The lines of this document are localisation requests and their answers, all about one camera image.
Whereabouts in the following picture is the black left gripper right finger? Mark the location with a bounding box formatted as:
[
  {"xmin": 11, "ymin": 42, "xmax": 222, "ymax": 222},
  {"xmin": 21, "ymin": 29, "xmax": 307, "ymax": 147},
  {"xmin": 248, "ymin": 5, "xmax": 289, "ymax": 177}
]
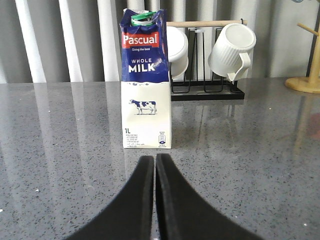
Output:
[{"xmin": 155, "ymin": 153, "xmax": 260, "ymax": 240}]

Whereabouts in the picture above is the white ribbed mug with handle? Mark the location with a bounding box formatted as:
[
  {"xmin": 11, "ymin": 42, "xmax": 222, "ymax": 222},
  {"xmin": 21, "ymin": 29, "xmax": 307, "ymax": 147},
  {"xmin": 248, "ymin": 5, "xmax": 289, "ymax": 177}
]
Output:
[{"xmin": 207, "ymin": 23, "xmax": 256, "ymax": 82}]

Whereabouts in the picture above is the wooden mug tree stand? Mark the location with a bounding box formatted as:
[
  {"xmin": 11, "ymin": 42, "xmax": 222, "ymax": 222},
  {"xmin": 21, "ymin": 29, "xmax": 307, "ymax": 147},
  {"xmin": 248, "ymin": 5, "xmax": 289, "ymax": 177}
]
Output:
[{"xmin": 285, "ymin": 19, "xmax": 320, "ymax": 94}]

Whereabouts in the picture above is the white mug bottom facing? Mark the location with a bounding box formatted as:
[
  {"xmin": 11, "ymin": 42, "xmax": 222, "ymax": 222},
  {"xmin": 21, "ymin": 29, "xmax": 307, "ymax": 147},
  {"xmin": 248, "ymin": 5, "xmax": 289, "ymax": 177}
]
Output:
[{"xmin": 166, "ymin": 26, "xmax": 189, "ymax": 79}]

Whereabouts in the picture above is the Pascual whole milk carton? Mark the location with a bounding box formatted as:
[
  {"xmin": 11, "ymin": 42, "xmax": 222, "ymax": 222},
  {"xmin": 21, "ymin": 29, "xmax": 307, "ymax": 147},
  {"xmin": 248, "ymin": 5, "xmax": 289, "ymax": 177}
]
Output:
[{"xmin": 119, "ymin": 9, "xmax": 172, "ymax": 149}]

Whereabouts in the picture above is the black wire mug rack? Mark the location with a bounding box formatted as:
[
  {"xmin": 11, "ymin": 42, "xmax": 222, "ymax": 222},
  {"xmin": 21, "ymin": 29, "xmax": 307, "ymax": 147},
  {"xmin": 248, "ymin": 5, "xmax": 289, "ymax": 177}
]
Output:
[{"xmin": 167, "ymin": 19, "xmax": 248, "ymax": 101}]

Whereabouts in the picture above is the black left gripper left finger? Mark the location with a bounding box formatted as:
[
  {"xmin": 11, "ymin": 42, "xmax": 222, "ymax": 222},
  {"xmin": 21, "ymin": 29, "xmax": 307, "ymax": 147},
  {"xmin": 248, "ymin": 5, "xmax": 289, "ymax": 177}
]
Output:
[{"xmin": 68, "ymin": 156, "xmax": 154, "ymax": 240}]

